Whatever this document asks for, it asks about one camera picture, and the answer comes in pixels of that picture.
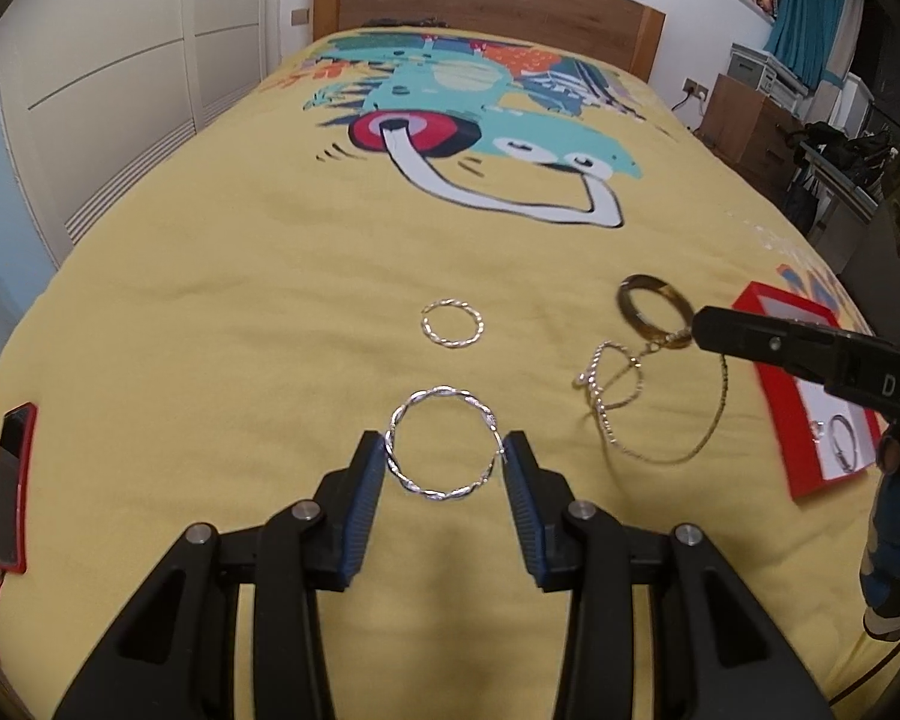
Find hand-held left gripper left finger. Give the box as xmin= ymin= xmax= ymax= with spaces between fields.
xmin=30 ymin=431 xmax=385 ymax=720

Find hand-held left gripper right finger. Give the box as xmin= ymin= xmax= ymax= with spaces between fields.
xmin=504 ymin=431 xmax=833 ymax=720

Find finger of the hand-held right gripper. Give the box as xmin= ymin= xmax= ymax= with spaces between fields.
xmin=692 ymin=305 xmax=871 ymax=395

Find red shallow box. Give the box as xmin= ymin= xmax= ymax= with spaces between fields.
xmin=731 ymin=283 xmax=882 ymax=502

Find twisted silver hoop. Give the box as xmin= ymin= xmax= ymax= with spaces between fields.
xmin=382 ymin=385 xmax=507 ymax=503
xmin=421 ymin=300 xmax=488 ymax=350

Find thin gold bangle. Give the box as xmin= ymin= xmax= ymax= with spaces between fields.
xmin=827 ymin=414 xmax=863 ymax=475

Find gold chain necklace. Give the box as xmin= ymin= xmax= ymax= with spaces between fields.
xmin=574 ymin=326 xmax=730 ymax=466

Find person's right forearm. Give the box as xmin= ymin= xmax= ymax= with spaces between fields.
xmin=859 ymin=457 xmax=900 ymax=642

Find dark green bangle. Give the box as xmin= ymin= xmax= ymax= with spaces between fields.
xmin=616 ymin=274 xmax=697 ymax=350

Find black bag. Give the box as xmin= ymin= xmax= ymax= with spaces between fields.
xmin=802 ymin=120 xmax=900 ymax=188

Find wooden cabinet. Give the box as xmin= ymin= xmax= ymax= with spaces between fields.
xmin=701 ymin=73 xmax=803 ymax=181

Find white printer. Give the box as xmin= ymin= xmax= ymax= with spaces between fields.
xmin=727 ymin=45 xmax=811 ymax=98

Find yellow printed blanket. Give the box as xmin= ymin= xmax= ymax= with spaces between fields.
xmin=0 ymin=28 xmax=900 ymax=720

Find blue curtain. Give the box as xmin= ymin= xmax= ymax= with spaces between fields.
xmin=765 ymin=0 xmax=863 ymax=91

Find phone in red case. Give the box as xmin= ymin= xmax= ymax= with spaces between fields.
xmin=0 ymin=403 xmax=40 ymax=661

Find wooden headboard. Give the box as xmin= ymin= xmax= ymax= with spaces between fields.
xmin=313 ymin=0 xmax=667 ymax=83

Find white wardrobe doors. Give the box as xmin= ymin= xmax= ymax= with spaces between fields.
xmin=0 ymin=0 xmax=286 ymax=263

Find black cable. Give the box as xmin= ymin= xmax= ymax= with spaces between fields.
xmin=831 ymin=611 xmax=900 ymax=704

